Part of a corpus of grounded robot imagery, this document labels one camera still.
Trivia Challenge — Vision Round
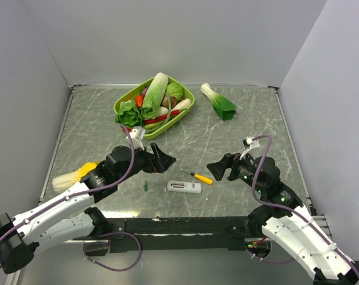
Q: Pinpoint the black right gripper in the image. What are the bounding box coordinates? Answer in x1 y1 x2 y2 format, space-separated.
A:
206 148 265 193

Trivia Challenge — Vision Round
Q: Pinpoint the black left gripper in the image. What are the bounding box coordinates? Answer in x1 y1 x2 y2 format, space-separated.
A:
116 142 176 183

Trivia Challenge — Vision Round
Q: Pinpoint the yellow handled screwdriver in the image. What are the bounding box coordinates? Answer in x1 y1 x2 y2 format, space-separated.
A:
181 168 213 185

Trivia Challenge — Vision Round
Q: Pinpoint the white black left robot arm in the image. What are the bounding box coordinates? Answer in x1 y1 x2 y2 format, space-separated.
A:
0 143 176 274

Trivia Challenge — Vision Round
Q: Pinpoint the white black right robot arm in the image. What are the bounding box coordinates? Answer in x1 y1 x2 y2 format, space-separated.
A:
207 153 359 284

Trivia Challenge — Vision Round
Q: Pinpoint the red chili pepper toy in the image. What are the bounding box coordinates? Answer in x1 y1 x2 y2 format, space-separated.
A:
144 110 180 125

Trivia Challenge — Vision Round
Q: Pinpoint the white radish toy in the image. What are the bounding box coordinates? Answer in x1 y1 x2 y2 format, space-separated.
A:
155 106 169 118

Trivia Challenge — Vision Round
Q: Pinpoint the light green plastic basket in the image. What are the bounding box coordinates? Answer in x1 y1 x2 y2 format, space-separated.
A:
113 72 195 140

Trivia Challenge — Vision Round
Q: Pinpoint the green lettuce toy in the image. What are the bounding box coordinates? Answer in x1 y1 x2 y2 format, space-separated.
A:
115 100 143 128

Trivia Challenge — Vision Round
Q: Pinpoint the dark green bok choy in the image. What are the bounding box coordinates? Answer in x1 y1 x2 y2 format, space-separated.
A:
201 83 236 121

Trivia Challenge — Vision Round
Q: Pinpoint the brown mushroom toy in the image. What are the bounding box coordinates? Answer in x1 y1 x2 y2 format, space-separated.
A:
161 96 177 108

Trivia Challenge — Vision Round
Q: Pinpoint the orange carrot toy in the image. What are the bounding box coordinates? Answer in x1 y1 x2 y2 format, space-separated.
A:
135 94 144 108

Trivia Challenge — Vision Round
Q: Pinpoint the purple onion toy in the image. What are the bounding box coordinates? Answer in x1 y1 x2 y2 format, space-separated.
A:
141 87 148 96

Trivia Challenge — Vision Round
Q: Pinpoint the round green cabbage toy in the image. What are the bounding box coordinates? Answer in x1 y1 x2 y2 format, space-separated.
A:
166 82 183 101

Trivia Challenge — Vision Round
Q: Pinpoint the light green cabbage toy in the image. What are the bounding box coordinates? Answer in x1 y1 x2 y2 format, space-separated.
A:
140 72 169 119

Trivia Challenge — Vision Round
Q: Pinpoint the yellow napa cabbage toy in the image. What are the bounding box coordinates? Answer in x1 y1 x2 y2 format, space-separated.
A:
52 161 99 194

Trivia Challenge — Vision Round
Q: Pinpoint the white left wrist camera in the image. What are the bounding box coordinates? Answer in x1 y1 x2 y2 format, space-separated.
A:
125 126 145 150

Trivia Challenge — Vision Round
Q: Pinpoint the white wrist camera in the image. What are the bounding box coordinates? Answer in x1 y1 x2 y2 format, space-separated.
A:
239 136 260 160
125 126 145 150

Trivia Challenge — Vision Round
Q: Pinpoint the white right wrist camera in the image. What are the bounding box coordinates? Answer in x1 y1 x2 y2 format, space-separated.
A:
239 136 260 160

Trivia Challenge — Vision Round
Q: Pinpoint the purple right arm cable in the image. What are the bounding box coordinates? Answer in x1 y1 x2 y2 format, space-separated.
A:
247 135 359 285

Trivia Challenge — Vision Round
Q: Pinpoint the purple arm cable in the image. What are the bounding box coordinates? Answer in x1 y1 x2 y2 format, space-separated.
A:
247 135 359 285
0 123 136 271

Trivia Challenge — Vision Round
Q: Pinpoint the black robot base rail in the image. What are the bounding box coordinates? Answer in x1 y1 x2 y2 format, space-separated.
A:
104 216 263 253

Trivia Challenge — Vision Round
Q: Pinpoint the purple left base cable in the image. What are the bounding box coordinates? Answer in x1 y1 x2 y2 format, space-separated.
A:
82 230 142 271

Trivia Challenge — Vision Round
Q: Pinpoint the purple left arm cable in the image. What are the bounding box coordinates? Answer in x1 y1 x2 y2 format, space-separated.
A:
0 123 136 271

